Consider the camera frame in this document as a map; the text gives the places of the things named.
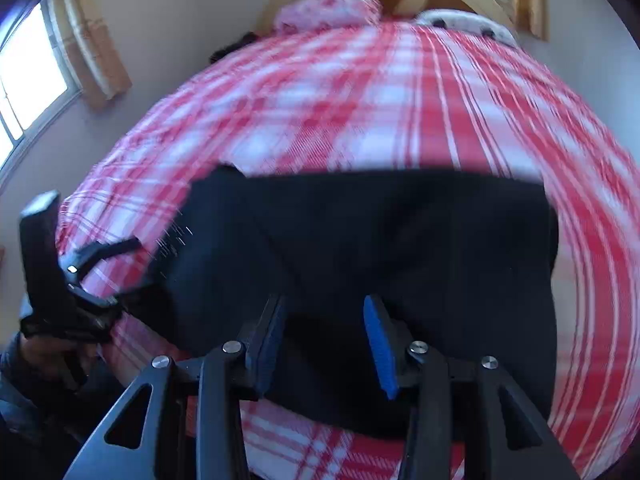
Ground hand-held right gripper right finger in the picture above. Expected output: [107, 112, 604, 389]
[363, 294, 581, 480]

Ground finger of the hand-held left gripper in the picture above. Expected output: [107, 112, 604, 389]
[64, 237, 143, 281]
[70, 280, 173, 318]

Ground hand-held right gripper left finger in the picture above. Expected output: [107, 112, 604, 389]
[64, 294, 287, 480]

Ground black pants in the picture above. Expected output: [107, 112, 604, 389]
[159, 162, 560, 437]

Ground person's left hand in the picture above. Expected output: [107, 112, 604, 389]
[15, 332, 101, 378]

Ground white-framed window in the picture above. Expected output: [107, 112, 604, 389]
[0, 0, 85, 173]

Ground beige curtain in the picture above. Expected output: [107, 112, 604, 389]
[49, 0, 133, 110]

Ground dark patterned cloth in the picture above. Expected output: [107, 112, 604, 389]
[207, 32, 261, 65]

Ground pink floral pillow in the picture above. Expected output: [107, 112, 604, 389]
[272, 0, 383, 35]

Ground white spotted pillow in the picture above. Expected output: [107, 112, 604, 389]
[416, 9, 521, 47]

